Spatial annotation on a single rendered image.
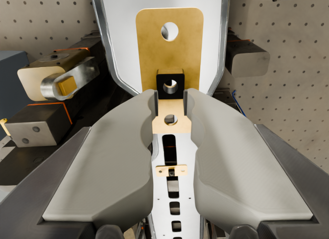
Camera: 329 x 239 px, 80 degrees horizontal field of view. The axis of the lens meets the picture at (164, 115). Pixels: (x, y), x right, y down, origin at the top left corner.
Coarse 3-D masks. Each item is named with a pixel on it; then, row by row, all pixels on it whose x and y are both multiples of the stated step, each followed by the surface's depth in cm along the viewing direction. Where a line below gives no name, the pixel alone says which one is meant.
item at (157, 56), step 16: (144, 16) 11; (160, 16) 11; (176, 16) 11; (192, 16) 11; (144, 32) 11; (160, 32) 11; (192, 32) 11; (144, 48) 12; (160, 48) 12; (176, 48) 12; (192, 48) 12; (144, 64) 12; (160, 64) 12; (176, 64) 12; (192, 64) 12; (144, 80) 13; (160, 80) 12; (176, 80) 12; (192, 80) 13; (160, 96) 12; (176, 96) 12; (160, 112) 14; (176, 112) 14; (160, 128) 15; (176, 128) 15
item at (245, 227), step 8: (240, 224) 5; (248, 224) 5; (96, 232) 5; (104, 232) 5; (112, 232) 5; (120, 232) 5; (232, 232) 4; (240, 232) 4; (248, 232) 4; (256, 232) 4
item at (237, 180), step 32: (192, 96) 10; (192, 128) 9; (224, 128) 8; (224, 160) 6; (256, 160) 6; (224, 192) 5; (256, 192) 5; (288, 192) 5; (224, 224) 6; (256, 224) 5
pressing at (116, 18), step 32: (96, 0) 32; (128, 0) 32; (160, 0) 32; (192, 0) 32; (224, 0) 32; (128, 32) 35; (224, 32) 35; (128, 64) 38; (224, 64) 38; (160, 160) 51; (192, 160) 51; (160, 192) 58; (192, 192) 57; (160, 224) 66; (192, 224) 66
